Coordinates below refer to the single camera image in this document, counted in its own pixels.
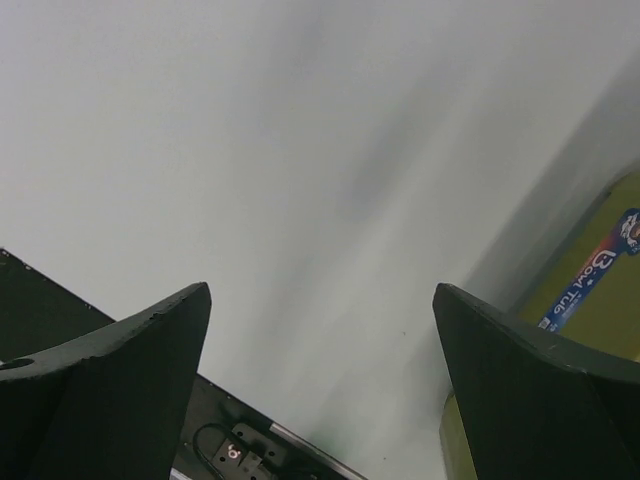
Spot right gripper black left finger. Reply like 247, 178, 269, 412
1, 282, 211, 479

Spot olive green plastic tub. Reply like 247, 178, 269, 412
440, 173, 639, 479

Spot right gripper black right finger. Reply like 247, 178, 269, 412
433, 283, 639, 479

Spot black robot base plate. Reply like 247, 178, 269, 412
1, 252, 357, 479

